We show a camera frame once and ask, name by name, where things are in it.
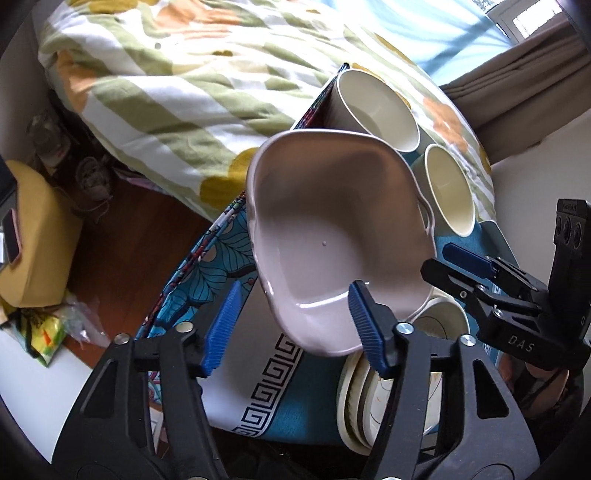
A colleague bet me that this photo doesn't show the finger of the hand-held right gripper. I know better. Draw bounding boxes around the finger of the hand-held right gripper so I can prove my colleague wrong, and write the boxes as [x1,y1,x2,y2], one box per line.
[421,258,509,319]
[443,244,550,301]

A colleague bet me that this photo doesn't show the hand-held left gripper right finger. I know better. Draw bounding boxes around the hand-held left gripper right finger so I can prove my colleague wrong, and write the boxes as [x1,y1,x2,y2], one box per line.
[347,279,543,480]

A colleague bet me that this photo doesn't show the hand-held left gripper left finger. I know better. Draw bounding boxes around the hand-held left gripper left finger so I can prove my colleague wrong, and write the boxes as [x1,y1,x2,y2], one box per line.
[51,279,243,480]

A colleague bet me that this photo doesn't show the white plate with orange print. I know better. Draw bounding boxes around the white plate with orange print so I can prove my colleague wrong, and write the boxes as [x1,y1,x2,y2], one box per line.
[358,298,472,444]

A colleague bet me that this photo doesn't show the yellow plate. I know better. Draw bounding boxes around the yellow plate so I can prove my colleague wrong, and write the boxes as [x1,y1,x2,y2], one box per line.
[337,353,370,454]

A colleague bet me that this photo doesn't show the pink bowl with handles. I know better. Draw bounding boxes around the pink bowl with handles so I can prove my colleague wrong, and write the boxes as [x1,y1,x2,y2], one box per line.
[246,129,437,358]

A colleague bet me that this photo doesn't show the person's right hand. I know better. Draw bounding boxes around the person's right hand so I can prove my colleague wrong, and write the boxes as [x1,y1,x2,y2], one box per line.
[499,353,571,407]

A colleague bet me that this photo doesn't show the blue patterned towel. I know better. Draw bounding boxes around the blue patterned towel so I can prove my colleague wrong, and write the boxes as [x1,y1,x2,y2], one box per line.
[143,65,513,445]

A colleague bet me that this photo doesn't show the cream bowl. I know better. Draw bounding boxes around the cream bowl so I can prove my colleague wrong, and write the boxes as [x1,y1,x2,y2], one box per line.
[411,144,476,237]

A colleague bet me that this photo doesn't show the clear plastic bag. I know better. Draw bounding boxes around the clear plastic bag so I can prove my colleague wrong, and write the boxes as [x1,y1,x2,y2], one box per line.
[60,295,100,348]

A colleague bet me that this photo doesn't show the white bowl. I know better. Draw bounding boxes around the white bowl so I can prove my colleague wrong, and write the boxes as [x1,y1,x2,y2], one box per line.
[330,68,421,153]

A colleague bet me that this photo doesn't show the brown curtain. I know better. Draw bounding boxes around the brown curtain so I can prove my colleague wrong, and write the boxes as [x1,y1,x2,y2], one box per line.
[438,18,587,148]

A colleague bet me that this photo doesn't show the green yellow snack packet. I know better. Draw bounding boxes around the green yellow snack packet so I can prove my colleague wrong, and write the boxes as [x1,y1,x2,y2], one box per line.
[23,314,65,367]

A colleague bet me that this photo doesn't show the grey sneaker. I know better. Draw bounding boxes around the grey sneaker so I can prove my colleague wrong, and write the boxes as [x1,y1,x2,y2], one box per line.
[76,157,114,210]
[28,114,71,168]

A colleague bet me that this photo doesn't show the yellow bag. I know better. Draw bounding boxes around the yellow bag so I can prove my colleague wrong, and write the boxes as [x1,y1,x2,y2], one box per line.
[0,159,84,308]

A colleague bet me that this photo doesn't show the light blue window cloth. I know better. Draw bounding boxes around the light blue window cloth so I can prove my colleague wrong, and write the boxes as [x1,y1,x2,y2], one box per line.
[369,0,513,77]

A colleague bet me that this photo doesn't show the floral striped duvet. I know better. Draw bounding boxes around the floral striped duvet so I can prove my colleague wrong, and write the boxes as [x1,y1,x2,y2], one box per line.
[37,0,492,227]

